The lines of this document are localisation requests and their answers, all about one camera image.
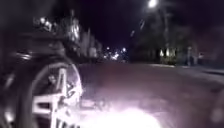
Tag dark asphalt road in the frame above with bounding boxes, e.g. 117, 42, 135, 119
74, 62, 224, 128

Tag row of buildings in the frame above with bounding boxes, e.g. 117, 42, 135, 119
33, 9, 104, 64

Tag row of trees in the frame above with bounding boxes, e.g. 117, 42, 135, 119
128, 6, 224, 66

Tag street lamp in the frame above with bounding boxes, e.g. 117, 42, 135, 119
147, 0, 158, 9

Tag dark car with alloy wheel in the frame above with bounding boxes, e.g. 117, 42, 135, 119
0, 31, 84, 128

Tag grey concrete pavement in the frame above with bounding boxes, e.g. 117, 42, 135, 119
148, 63, 224, 79

